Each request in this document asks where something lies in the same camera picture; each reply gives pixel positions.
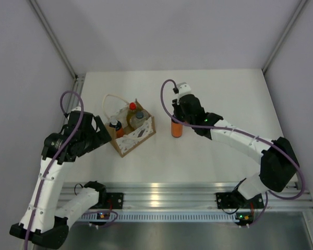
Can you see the clear bottle grey cap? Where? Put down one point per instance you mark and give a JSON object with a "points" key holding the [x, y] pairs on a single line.
{"points": [[138, 119]]}

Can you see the yellow dish soap bottle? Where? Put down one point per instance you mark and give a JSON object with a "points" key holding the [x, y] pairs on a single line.
{"points": [[132, 109]]}

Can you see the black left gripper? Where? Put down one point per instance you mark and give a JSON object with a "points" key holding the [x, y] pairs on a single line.
{"points": [[100, 137]]}

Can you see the white slotted cable duct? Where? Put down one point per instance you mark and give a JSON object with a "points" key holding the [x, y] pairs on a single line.
{"points": [[144, 216]]}

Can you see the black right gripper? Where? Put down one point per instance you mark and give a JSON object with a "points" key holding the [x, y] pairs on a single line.
{"points": [[177, 107]]}

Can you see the aluminium frame rail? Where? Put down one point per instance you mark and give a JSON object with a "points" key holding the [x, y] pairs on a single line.
{"points": [[186, 196]]}

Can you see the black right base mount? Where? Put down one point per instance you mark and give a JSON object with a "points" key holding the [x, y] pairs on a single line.
{"points": [[227, 200]]}

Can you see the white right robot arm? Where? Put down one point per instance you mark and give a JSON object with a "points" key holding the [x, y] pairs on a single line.
{"points": [[276, 158]]}

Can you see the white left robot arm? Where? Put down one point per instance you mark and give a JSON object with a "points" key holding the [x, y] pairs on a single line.
{"points": [[44, 224]]}

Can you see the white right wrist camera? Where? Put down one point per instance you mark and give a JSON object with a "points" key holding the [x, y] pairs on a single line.
{"points": [[182, 89]]}

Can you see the orange bottle dark blue top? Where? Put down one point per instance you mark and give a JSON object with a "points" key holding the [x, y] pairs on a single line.
{"points": [[176, 128]]}

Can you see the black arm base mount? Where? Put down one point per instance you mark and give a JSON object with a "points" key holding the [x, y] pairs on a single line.
{"points": [[114, 201]]}

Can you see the orange bottle navy pump top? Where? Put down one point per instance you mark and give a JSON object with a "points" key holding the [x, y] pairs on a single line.
{"points": [[117, 125]]}

